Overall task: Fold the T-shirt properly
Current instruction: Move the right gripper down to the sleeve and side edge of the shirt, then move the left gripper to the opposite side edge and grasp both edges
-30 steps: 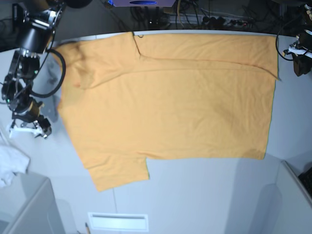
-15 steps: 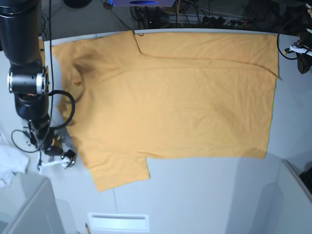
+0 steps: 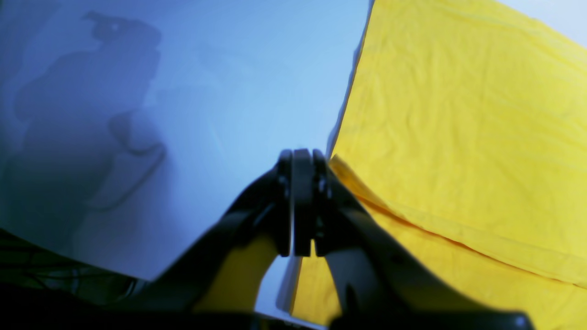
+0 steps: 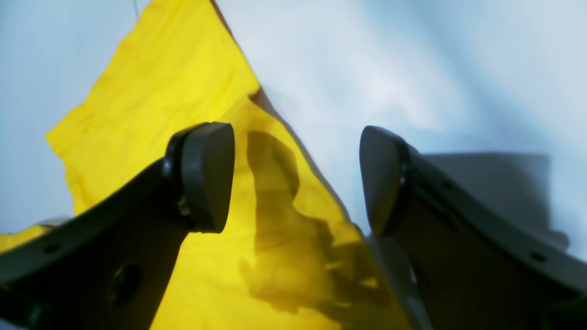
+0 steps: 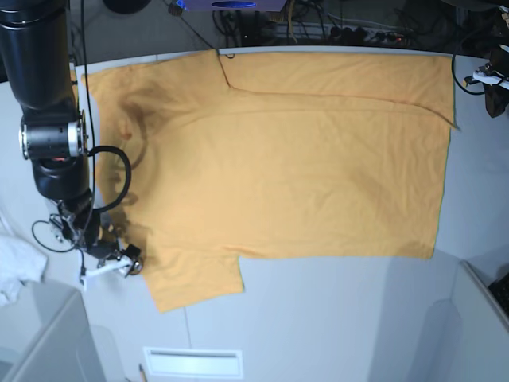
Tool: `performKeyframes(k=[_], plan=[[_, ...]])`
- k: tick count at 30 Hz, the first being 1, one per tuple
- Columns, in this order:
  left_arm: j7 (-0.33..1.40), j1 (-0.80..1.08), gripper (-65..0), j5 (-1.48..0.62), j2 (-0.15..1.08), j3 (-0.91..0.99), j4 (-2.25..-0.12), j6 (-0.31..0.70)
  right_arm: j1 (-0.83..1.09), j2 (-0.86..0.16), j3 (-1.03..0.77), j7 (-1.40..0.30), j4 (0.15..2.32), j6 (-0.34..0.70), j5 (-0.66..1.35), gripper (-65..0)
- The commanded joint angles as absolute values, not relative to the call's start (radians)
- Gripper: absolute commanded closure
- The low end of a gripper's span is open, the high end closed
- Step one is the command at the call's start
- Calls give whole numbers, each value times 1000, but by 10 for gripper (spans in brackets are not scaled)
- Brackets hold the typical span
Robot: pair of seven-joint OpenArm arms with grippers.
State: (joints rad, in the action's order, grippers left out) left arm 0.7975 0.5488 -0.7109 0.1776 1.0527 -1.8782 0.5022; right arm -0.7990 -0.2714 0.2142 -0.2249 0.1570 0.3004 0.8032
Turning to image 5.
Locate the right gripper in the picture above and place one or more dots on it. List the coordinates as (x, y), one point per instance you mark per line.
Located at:
(81, 226)

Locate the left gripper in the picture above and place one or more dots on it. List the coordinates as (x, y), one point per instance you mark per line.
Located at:
(496, 97)

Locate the orange T-shirt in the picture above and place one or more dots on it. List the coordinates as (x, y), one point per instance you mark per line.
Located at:
(275, 156)

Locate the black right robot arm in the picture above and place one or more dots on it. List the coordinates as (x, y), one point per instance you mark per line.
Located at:
(54, 134)

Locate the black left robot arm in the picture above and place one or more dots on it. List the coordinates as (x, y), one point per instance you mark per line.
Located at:
(492, 32)

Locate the pencil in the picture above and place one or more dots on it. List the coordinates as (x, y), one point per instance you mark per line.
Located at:
(142, 373)

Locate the grey bin left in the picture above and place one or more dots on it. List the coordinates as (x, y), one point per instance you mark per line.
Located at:
(46, 336)

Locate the grey bin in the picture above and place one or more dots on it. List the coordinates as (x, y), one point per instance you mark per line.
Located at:
(464, 337)
(46, 336)

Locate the white crumpled cloth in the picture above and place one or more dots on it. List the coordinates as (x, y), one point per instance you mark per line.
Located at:
(21, 263)

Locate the black keyboard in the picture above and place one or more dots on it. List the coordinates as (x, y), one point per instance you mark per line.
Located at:
(500, 291)

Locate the grey bin right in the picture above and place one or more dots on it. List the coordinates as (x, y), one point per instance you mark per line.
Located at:
(464, 337)

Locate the purple box with blue oval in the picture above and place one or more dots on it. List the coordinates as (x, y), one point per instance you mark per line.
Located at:
(210, 5)

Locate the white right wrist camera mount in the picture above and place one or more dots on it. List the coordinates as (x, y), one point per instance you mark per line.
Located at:
(121, 266)

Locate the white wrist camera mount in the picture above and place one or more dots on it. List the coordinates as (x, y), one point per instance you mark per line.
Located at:
(121, 266)
(488, 77)

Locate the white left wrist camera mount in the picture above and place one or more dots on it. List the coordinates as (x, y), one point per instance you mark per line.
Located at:
(488, 77)

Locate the power strip with cables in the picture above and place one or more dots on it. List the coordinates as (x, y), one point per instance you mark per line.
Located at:
(314, 34)

